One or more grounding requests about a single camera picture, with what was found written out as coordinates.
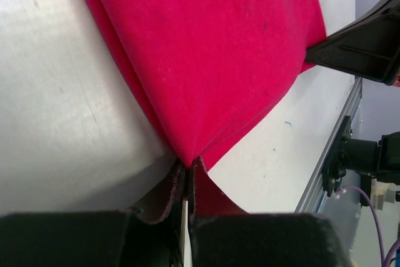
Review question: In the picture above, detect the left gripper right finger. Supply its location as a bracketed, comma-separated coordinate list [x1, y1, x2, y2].
[189, 156, 250, 266]

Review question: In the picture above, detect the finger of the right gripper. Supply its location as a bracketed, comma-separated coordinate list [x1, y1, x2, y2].
[305, 0, 399, 86]

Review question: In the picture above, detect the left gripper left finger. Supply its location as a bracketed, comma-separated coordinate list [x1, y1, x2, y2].
[127, 160, 186, 266]

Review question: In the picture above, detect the pink red t shirt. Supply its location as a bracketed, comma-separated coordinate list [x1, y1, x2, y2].
[85, 0, 326, 169]

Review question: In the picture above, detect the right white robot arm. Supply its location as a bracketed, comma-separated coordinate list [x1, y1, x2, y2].
[306, 0, 399, 196]

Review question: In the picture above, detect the aluminium mounting rail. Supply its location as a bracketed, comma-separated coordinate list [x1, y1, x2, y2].
[293, 76, 364, 267]

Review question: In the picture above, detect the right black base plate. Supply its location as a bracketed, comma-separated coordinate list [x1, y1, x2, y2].
[321, 115, 351, 197]

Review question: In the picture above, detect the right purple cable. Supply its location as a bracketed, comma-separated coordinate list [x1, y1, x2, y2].
[340, 185, 400, 267]

